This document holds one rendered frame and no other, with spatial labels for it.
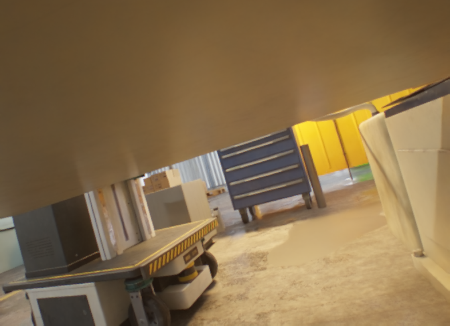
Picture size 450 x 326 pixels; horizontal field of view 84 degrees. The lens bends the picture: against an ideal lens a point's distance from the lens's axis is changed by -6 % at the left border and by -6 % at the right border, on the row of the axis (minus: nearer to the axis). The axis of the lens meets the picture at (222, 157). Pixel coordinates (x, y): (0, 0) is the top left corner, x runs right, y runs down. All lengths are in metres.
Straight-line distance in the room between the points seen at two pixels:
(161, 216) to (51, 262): 0.90
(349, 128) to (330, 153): 0.40
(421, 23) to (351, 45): 0.05
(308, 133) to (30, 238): 3.16
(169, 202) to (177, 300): 0.95
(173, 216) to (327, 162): 2.30
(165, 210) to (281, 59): 1.95
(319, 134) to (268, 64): 3.54
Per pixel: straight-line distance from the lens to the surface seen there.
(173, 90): 0.16
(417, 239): 1.27
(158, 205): 2.09
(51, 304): 1.42
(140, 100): 0.16
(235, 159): 2.64
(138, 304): 1.16
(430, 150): 0.85
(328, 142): 3.71
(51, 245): 1.44
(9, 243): 5.82
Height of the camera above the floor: 0.55
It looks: 4 degrees up
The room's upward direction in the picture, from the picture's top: 16 degrees counter-clockwise
